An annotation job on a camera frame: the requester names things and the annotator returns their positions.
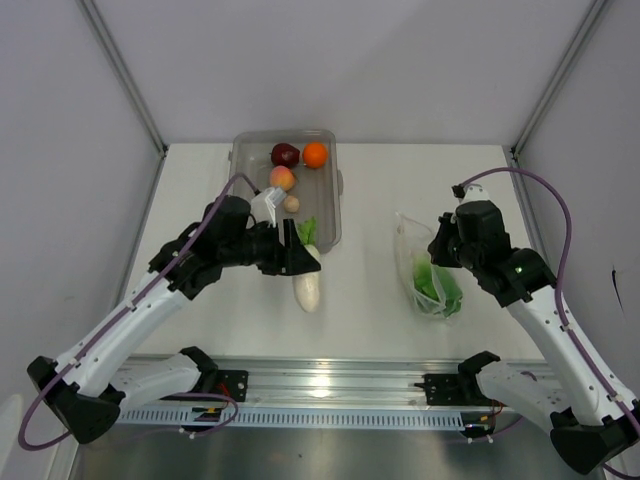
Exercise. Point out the right aluminium frame post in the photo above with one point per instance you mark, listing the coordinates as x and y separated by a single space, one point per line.
568 60

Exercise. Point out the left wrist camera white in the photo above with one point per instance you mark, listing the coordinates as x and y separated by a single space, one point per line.
264 205

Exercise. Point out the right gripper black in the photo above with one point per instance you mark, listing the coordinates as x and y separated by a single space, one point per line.
437 246

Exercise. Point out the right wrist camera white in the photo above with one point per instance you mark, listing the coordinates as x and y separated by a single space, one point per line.
470 193

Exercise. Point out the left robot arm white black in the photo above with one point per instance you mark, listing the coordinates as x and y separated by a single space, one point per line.
177 274

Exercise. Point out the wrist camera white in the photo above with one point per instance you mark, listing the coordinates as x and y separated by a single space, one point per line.
264 205
470 193

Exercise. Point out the small beige mushroom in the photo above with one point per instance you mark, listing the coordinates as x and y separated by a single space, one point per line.
291 204

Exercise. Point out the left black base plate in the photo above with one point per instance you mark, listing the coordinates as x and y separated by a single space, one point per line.
230 383

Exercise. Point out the left aluminium frame post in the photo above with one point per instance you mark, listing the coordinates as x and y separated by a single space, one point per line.
114 57

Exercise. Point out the aluminium rail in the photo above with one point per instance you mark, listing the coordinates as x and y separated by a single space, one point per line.
320 382

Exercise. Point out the green lettuce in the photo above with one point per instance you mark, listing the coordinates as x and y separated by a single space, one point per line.
434 289

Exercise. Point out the dark red apple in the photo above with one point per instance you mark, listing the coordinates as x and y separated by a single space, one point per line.
284 154

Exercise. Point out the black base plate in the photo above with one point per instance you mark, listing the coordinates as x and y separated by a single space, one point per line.
230 383
453 390

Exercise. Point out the aluminium frame post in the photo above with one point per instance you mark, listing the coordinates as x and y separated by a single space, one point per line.
568 60
114 57

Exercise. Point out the white radish green leaves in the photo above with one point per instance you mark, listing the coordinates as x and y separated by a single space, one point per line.
307 286

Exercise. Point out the orange fruit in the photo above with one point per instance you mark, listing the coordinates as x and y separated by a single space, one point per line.
315 155

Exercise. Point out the peach fruit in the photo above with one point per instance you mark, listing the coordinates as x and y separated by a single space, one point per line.
282 177

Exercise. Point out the slotted cable duct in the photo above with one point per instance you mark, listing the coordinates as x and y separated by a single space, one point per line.
248 416

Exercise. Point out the clear zip top bag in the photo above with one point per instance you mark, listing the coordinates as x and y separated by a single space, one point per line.
411 239

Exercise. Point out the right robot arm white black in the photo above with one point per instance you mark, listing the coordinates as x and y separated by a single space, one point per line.
594 417

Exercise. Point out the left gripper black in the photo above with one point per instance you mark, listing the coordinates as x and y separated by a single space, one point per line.
290 257

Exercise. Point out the clear grey plastic bin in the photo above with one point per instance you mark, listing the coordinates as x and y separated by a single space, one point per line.
318 190

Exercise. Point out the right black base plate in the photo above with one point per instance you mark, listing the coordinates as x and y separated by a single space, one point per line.
453 390

